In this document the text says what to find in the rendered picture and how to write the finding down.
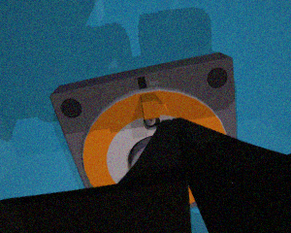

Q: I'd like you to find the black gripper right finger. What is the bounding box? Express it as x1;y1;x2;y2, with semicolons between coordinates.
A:
172;117;291;233

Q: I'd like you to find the orange round plate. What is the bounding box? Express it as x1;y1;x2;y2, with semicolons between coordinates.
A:
82;86;226;187

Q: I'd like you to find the grey square base plate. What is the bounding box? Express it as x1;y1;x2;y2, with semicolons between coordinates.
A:
49;53;236;189

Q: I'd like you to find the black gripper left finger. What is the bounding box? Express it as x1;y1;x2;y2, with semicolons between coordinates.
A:
0;119;192;233

